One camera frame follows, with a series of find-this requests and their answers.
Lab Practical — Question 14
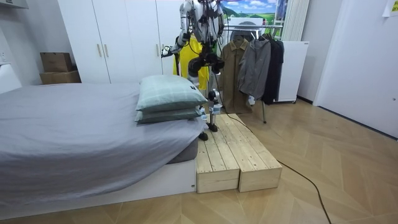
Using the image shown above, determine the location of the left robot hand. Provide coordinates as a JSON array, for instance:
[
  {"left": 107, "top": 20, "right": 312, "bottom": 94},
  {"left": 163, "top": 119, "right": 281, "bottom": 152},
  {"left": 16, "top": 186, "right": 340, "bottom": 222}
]
[{"left": 160, "top": 44, "right": 175, "bottom": 59}]

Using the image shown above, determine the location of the yellow black long-sleeve shirt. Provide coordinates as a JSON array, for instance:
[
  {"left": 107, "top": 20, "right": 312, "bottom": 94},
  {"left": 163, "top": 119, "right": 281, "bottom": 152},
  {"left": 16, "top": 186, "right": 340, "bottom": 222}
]
[{"left": 172, "top": 35, "right": 210, "bottom": 91}]

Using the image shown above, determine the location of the green plaid pillow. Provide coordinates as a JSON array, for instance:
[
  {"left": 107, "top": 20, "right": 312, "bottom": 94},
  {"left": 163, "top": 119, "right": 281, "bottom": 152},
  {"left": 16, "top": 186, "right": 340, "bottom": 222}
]
[
  {"left": 135, "top": 74, "right": 209, "bottom": 113},
  {"left": 134, "top": 106, "right": 205, "bottom": 126}
]

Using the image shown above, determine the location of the white wardrobe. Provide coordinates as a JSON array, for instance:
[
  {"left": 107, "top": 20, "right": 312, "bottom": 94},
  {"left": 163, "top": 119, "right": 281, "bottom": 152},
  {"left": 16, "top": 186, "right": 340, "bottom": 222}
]
[{"left": 57, "top": 0, "right": 188, "bottom": 85}]

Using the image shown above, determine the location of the robot body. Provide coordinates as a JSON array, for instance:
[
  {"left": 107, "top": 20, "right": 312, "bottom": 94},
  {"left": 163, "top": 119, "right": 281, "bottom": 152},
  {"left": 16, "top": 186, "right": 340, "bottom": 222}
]
[{"left": 187, "top": 0, "right": 224, "bottom": 45}]

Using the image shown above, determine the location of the brown coat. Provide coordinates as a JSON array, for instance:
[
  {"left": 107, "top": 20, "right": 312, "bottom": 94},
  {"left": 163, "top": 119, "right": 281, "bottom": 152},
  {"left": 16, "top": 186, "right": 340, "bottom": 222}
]
[{"left": 218, "top": 35, "right": 254, "bottom": 114}]

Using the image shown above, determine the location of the grey jacket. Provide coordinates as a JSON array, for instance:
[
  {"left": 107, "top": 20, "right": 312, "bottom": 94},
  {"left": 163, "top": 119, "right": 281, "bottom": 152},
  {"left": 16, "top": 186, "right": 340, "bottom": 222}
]
[{"left": 237, "top": 37, "right": 272, "bottom": 101}]

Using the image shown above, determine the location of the black jacket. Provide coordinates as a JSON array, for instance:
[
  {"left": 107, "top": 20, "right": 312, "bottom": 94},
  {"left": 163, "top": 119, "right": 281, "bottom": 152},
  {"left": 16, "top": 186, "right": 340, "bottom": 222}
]
[{"left": 260, "top": 33, "right": 285, "bottom": 106}]

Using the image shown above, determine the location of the cardboard box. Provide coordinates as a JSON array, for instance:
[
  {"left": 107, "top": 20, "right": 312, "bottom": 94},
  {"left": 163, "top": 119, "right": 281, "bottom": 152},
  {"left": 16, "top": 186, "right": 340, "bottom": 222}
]
[
  {"left": 39, "top": 70, "right": 82, "bottom": 86},
  {"left": 39, "top": 52, "right": 74, "bottom": 73}
]

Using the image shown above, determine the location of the metal clothes rack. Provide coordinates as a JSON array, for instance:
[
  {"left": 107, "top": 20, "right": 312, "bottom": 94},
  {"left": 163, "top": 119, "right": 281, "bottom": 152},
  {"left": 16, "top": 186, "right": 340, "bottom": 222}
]
[{"left": 224, "top": 24, "right": 284, "bottom": 125}]

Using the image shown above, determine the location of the grey bed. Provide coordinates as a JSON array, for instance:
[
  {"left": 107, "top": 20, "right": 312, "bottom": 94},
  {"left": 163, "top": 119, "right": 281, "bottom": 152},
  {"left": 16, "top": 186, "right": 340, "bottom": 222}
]
[{"left": 0, "top": 63, "right": 209, "bottom": 220}]

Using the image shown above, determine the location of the pale wooden platform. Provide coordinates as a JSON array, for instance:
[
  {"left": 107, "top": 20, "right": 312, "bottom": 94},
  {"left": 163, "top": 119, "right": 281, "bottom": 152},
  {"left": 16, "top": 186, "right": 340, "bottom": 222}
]
[
  {"left": 195, "top": 113, "right": 241, "bottom": 194},
  {"left": 216, "top": 113, "right": 284, "bottom": 194}
]

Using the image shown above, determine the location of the white cabinet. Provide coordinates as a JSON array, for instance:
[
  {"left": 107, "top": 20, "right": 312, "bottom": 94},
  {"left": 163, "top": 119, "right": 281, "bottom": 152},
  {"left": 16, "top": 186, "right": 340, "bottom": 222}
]
[{"left": 273, "top": 40, "right": 310, "bottom": 105}]

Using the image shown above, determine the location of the white pleated curtain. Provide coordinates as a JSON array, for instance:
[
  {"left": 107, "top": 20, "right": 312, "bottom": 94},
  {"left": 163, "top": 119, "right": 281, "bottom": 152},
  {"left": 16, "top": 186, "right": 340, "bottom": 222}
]
[{"left": 280, "top": 0, "right": 311, "bottom": 42}]

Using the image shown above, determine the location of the white door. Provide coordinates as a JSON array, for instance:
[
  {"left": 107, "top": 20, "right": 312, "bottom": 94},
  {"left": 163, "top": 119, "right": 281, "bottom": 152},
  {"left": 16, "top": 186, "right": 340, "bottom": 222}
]
[{"left": 313, "top": 0, "right": 398, "bottom": 139}]

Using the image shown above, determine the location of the landscape wall poster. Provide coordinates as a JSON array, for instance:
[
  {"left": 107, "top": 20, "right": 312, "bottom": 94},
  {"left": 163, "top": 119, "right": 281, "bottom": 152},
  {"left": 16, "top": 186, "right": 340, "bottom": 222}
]
[{"left": 220, "top": 0, "right": 289, "bottom": 26}]

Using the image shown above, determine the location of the black floor cable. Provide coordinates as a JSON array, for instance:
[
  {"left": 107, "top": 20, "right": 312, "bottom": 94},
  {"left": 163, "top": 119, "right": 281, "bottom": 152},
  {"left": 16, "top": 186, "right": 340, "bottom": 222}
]
[{"left": 213, "top": 72, "right": 333, "bottom": 224}]

